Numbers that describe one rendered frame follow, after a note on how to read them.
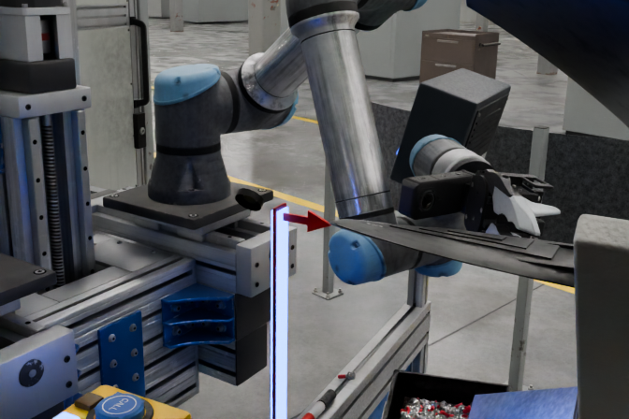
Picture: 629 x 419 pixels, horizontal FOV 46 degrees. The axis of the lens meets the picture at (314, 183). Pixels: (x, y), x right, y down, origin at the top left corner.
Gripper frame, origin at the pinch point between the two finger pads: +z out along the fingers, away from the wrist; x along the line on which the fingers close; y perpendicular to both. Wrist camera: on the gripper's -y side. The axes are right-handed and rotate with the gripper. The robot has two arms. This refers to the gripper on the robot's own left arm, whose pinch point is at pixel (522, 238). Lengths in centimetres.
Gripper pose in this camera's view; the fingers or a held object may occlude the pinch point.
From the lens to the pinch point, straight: 79.5
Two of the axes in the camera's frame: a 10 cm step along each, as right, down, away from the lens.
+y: 9.8, 0.7, 2.0
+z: 1.7, 2.8, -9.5
